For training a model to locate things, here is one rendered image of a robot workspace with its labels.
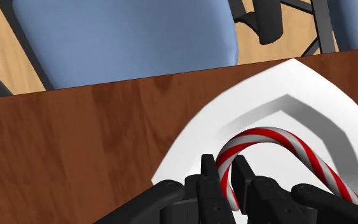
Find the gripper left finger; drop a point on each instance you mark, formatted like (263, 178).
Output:
(208, 189)

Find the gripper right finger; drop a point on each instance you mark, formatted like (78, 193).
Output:
(265, 195)

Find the red and white candy cane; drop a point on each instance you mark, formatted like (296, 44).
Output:
(293, 145)

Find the white plate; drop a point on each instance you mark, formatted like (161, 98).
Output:
(259, 99)

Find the blue office chair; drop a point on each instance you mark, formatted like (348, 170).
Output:
(126, 40)
(349, 21)

